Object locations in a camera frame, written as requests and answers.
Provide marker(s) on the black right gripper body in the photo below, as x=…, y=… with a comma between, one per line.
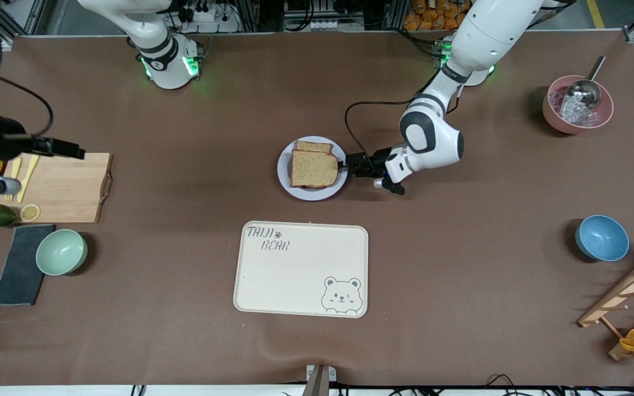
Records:
x=13, y=141

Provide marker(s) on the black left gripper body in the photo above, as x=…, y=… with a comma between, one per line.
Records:
x=371, y=165

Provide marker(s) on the brown bread slice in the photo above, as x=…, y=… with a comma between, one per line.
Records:
x=312, y=169
x=314, y=146

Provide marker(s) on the white round plate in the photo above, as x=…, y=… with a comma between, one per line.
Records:
x=284, y=176

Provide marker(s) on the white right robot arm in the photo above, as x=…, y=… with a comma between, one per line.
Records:
x=165, y=66

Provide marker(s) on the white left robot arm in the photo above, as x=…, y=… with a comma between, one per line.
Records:
x=432, y=137

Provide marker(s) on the yellow plastic fork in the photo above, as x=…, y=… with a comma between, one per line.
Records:
x=14, y=168

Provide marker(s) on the yellow plastic knife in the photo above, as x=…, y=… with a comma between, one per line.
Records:
x=28, y=176

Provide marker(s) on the wooden cutting board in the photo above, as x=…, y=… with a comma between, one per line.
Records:
x=69, y=187

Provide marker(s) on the lemon slice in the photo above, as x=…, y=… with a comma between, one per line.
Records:
x=30, y=213

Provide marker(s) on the mint green bowl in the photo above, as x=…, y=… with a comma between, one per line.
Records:
x=61, y=252

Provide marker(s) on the cream tray with bear print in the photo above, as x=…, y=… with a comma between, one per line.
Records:
x=295, y=275

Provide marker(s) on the dark grey cloth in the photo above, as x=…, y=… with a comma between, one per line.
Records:
x=17, y=275

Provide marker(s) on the white power strip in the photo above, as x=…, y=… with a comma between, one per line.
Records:
x=207, y=14
x=306, y=25

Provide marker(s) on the orange snack packets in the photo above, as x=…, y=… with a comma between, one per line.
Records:
x=430, y=14

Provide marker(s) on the pink bowl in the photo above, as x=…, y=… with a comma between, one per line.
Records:
x=559, y=124

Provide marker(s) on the clear ice cubes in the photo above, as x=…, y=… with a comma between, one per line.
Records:
x=575, y=113

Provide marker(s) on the metal scoop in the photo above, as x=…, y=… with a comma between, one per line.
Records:
x=584, y=91

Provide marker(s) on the blue bowl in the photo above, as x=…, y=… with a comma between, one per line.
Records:
x=602, y=237

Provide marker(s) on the wooden rack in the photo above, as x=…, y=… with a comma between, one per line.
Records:
x=625, y=297

